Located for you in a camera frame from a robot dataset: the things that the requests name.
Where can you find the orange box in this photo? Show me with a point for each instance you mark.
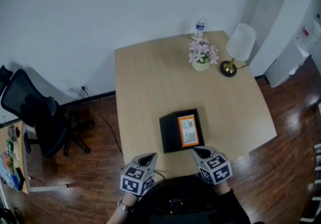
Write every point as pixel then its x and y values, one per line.
pixel 188 131

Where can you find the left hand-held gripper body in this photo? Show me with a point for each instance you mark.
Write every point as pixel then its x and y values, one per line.
pixel 136 176

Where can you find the black office chair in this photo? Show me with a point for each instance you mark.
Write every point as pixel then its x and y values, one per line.
pixel 45 122

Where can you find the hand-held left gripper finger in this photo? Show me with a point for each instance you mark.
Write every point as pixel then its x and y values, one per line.
pixel 141 160
pixel 153 161

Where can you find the blue item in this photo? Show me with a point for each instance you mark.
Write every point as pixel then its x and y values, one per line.
pixel 16 180

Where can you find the white wall socket with plug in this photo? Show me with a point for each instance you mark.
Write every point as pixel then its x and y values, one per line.
pixel 83 87

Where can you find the table lamp with brass base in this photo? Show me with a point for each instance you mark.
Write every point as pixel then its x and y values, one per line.
pixel 240 42

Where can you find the black open box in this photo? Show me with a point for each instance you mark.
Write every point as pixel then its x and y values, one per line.
pixel 170 132

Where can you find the person's right forearm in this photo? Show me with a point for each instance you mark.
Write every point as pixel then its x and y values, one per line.
pixel 222 189

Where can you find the silver wristwatch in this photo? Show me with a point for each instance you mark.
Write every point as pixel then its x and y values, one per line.
pixel 124 206

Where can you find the person's black clothing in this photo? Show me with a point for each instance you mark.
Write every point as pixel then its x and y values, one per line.
pixel 188 200

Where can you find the wooden side desk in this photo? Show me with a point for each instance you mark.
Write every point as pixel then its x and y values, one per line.
pixel 25 167

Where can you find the small green plant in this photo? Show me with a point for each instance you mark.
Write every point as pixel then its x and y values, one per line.
pixel 9 145

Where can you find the person's left forearm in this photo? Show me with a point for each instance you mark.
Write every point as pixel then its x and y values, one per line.
pixel 120 214

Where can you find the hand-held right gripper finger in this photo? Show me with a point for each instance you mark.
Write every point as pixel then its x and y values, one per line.
pixel 212 153
pixel 196 154

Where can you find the clear water bottle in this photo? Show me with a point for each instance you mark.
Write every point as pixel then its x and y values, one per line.
pixel 199 27

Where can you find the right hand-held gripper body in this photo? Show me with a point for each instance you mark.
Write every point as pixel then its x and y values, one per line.
pixel 215 167

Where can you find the white pot with pink flowers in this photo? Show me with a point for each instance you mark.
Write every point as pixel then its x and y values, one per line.
pixel 201 54

